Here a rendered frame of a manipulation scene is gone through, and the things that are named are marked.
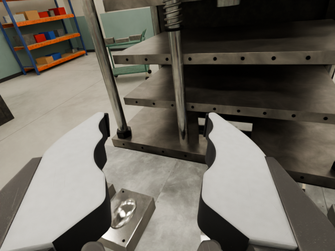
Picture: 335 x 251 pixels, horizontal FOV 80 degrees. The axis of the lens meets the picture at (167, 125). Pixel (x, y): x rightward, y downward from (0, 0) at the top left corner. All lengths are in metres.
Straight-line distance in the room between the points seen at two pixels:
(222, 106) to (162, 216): 0.58
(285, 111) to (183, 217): 0.63
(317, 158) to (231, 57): 0.64
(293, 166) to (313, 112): 0.26
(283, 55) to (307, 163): 0.52
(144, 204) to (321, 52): 0.85
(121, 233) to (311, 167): 0.87
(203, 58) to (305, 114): 0.50
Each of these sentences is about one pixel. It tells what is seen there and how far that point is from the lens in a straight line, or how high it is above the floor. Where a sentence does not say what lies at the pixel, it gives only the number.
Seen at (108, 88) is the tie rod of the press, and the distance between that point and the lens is 1.19.
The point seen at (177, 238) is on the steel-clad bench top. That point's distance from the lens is 0.81.
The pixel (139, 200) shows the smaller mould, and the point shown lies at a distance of 0.84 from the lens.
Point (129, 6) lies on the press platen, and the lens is 1.10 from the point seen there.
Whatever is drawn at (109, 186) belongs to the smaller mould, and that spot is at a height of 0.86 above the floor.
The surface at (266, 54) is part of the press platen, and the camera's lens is 0.93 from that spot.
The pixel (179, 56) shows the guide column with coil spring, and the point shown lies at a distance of 0.95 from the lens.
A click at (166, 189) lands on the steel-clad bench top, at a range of 0.94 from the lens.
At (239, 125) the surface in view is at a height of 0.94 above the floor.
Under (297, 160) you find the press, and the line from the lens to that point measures 1.17.
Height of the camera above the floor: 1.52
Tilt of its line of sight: 32 degrees down
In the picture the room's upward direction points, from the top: 8 degrees counter-clockwise
